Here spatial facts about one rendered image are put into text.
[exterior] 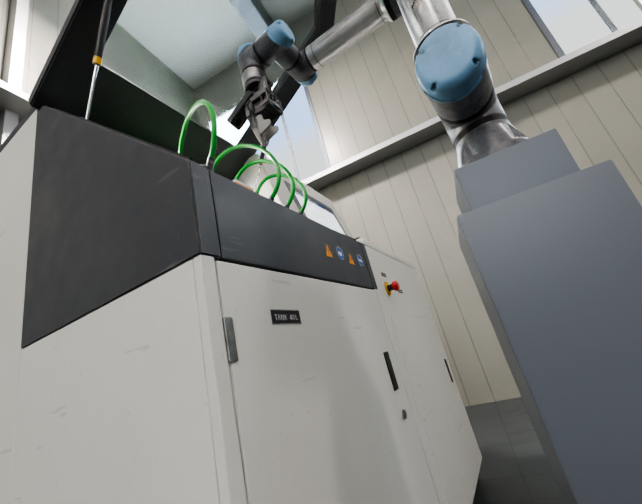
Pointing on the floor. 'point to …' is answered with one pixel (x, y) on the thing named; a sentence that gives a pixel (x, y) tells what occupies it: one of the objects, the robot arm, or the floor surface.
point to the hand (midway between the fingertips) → (262, 143)
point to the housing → (6, 303)
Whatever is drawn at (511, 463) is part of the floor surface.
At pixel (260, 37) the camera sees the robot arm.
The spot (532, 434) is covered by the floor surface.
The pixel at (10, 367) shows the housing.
